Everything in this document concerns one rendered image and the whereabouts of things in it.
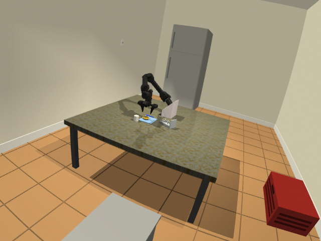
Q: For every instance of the light blue square mat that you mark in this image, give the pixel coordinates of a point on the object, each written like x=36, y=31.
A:
x=149, y=121

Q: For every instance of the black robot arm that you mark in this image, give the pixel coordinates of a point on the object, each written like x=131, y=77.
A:
x=148, y=93

